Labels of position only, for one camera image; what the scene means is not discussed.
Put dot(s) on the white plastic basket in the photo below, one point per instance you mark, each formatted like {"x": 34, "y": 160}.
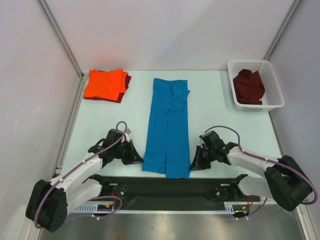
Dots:
{"x": 273, "y": 97}

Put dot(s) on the folded dark red t shirt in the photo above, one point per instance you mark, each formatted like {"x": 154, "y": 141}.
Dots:
{"x": 125, "y": 85}

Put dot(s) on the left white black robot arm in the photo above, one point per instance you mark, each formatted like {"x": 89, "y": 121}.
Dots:
{"x": 52, "y": 201}

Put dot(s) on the aluminium front rail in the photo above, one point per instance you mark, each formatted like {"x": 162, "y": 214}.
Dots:
{"x": 285, "y": 194}

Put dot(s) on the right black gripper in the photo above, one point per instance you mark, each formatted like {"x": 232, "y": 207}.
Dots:
{"x": 203, "y": 157}

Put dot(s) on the aluminium frame post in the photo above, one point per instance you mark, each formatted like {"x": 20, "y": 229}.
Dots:
{"x": 54, "y": 25}
{"x": 283, "y": 27}

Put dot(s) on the folded orange t shirt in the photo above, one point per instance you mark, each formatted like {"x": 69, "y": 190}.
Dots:
{"x": 104, "y": 85}

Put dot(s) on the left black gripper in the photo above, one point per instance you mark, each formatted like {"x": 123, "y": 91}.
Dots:
{"x": 133, "y": 157}

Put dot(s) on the right aluminium frame post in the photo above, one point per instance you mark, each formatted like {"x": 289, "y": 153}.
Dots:
{"x": 283, "y": 27}

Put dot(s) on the blue t shirt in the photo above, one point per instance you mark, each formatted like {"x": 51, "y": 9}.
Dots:
{"x": 167, "y": 146}

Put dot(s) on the left aluminium frame post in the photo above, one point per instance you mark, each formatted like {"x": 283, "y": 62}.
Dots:
{"x": 54, "y": 25}

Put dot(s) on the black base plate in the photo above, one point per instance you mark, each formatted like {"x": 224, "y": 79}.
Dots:
{"x": 179, "y": 195}

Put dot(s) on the crumpled dark red t shirt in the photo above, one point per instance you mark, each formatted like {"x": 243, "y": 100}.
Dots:
{"x": 249, "y": 88}

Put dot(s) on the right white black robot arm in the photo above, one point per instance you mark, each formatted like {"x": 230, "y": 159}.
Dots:
{"x": 281, "y": 180}

